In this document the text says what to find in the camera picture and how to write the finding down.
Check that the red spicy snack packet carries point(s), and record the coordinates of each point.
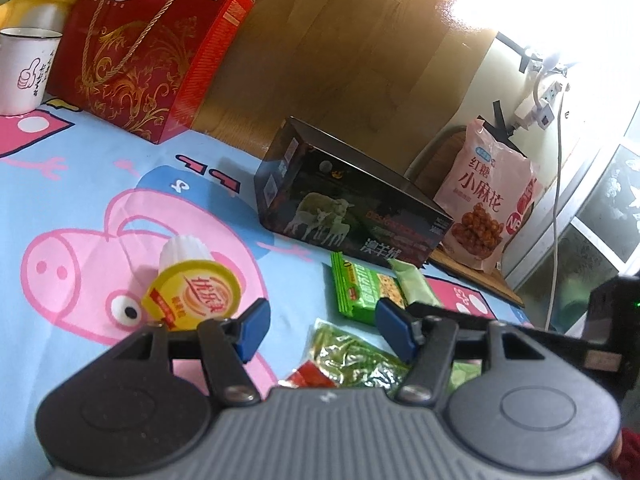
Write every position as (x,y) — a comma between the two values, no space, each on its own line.
(308,375)

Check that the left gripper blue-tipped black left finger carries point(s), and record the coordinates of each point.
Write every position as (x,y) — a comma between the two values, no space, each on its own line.
(221,356)

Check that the white power strip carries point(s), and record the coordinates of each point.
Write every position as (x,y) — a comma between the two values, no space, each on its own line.
(539,108)

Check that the green pickled vegetable packet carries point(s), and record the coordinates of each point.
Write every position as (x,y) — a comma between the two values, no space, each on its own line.
(350,361)

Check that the blue cartoon pig mat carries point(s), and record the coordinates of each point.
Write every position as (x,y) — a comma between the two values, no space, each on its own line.
(85,210)

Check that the white enamel mug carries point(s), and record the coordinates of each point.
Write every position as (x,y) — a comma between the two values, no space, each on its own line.
(27,55)

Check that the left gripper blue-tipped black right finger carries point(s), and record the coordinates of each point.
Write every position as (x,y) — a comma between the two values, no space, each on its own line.
(429,345)

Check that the yellow lidded milk tea cup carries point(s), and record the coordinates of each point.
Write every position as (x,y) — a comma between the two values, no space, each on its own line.
(190,287)

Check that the black lamb picture box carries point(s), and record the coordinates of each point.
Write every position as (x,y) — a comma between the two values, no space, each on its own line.
(319,190)

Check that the green cracker snack packet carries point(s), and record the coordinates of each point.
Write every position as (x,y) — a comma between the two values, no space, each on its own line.
(358,289)

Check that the pink fried dough snack bag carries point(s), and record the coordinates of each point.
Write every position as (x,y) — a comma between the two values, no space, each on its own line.
(487,192)

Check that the red gold gift box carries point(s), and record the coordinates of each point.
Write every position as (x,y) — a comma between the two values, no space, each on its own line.
(144,65)

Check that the light green snack packet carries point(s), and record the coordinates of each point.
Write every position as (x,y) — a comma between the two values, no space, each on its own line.
(413,284)

